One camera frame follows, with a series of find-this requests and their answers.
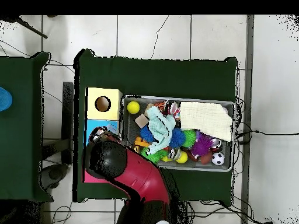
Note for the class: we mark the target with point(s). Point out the mint knitted cloth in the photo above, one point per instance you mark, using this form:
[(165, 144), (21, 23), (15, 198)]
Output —
[(161, 126)]

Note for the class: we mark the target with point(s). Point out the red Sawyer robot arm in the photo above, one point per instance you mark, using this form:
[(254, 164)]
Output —
[(144, 177)]

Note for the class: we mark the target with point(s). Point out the wooden box with three holes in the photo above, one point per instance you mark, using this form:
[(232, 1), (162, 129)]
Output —
[(102, 115)]

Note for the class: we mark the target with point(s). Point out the silver mesh bin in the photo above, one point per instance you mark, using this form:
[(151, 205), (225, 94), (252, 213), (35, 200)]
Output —
[(227, 149)]

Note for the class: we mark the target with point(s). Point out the wooden cube block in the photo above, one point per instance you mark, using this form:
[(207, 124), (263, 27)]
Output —
[(141, 120)]

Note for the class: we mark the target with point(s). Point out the tiger plush toy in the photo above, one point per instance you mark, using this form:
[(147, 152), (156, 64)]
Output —
[(160, 105)]

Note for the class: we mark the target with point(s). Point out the yellow smooth ball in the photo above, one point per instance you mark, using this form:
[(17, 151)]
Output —
[(133, 107)]

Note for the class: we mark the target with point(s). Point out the crushed black can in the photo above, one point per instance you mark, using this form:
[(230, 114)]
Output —
[(171, 107)]

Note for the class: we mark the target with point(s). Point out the large blue spiky ball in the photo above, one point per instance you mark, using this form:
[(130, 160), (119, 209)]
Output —
[(177, 138)]

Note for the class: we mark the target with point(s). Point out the green spiky toy with eyes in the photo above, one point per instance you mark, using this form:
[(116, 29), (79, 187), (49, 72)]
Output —
[(154, 157)]

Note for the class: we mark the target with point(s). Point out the small green spiky ball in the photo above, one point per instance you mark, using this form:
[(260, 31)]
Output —
[(189, 138)]

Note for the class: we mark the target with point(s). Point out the dark green table cloth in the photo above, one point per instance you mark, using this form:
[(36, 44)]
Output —
[(163, 77)]

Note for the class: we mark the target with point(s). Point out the purple spiky ball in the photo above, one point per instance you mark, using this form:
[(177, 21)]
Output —
[(201, 145)]

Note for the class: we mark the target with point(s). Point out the cream knitted cloth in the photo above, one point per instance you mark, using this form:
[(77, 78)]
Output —
[(205, 119)]

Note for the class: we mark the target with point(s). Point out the small soccer ball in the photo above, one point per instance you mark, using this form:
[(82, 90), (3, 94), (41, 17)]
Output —
[(218, 158)]

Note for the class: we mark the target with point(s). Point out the black stand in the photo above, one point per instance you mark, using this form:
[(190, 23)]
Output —
[(67, 116)]

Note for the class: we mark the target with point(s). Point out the green covered side table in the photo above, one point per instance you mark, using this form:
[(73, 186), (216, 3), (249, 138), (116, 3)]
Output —
[(21, 140)]

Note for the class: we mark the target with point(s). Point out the blue roll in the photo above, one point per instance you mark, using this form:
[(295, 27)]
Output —
[(4, 99)]

